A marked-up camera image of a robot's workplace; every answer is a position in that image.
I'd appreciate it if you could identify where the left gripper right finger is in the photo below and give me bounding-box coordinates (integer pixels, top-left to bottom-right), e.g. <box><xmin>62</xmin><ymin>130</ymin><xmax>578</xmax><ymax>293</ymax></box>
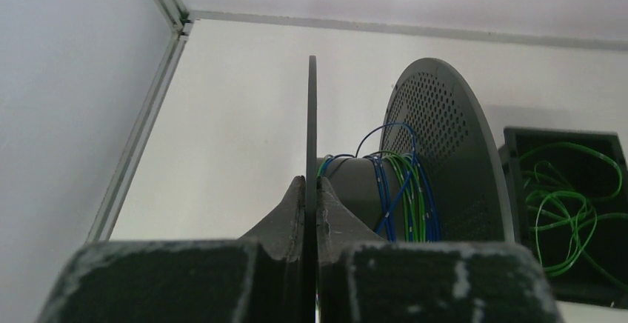
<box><xmin>316</xmin><ymin>178</ymin><xmax>562</xmax><ymax>322</ymax></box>

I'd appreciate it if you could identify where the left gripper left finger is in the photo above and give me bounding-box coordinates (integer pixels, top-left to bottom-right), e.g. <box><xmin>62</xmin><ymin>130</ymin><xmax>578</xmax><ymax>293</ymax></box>
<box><xmin>39</xmin><ymin>176</ymin><xmax>305</xmax><ymax>322</ymax></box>

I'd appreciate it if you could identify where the dark grey cable spool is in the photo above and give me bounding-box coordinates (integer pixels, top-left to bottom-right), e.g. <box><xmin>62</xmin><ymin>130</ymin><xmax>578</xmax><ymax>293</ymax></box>
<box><xmin>306</xmin><ymin>58</ymin><xmax>515</xmax><ymax>243</ymax></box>

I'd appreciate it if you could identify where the black plastic bin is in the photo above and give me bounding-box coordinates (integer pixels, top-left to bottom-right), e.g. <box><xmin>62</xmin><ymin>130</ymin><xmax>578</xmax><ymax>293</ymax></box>
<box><xmin>498</xmin><ymin>126</ymin><xmax>627</xmax><ymax>309</ymax></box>

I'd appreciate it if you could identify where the blue cable on spool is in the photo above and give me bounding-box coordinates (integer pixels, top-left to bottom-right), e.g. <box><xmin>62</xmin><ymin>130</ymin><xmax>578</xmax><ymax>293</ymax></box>
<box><xmin>324</xmin><ymin>122</ymin><xmax>443</xmax><ymax>243</ymax></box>

